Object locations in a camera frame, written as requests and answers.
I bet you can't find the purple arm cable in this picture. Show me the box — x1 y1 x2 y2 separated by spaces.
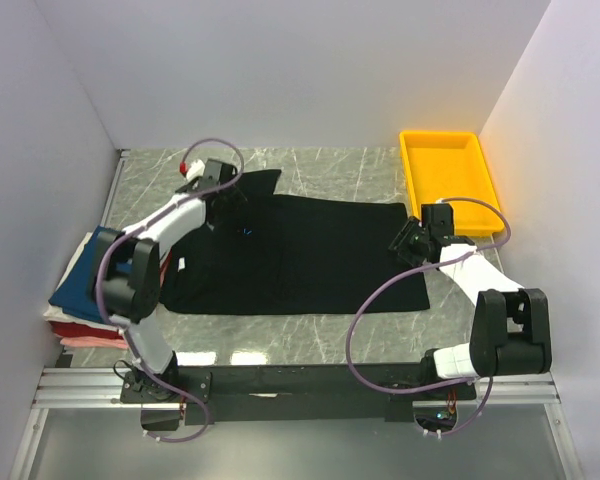
346 197 512 437
92 137 245 445

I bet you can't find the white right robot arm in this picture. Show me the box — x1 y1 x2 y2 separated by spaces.
389 197 552 399

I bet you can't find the black t shirt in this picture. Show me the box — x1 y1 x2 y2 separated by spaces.
160 169 407 315

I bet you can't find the folded white t shirt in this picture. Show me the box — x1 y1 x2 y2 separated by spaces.
48 232 95 321

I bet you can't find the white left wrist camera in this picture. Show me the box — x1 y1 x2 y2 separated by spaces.
179 159 205 182

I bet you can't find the black base crossbar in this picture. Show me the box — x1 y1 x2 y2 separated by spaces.
120 363 477 422

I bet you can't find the yellow plastic bin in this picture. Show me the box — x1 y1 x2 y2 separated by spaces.
399 130 504 237

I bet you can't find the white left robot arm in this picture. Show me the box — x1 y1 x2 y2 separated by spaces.
87 159 243 402

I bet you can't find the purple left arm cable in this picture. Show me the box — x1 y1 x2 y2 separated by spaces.
92 137 245 445

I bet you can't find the folded blue t shirt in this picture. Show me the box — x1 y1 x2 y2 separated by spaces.
48 226 113 325

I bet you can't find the aluminium rail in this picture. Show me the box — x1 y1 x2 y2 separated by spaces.
34 364 560 408

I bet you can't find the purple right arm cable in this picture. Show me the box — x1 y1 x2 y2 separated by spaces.
346 197 512 437

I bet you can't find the folded red t shirt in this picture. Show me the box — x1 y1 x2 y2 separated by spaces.
43 303 122 337

